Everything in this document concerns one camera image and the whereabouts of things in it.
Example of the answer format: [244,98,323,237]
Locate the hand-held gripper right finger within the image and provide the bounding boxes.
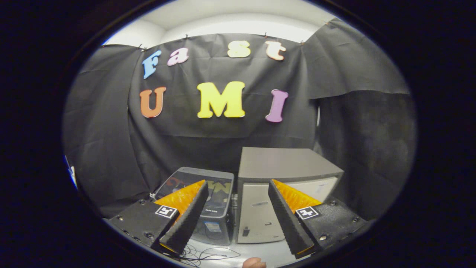
[268,179,372,259]

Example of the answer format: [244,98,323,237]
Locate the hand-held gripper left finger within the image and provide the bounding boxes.
[105,179,209,256]

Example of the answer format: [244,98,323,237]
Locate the dark grey washing machine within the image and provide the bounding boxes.
[152,167,235,246]

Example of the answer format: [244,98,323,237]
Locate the grey metal cabinet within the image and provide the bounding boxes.
[236,147,344,244]

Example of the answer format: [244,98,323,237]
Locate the thin black cables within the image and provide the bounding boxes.
[164,244,242,268]

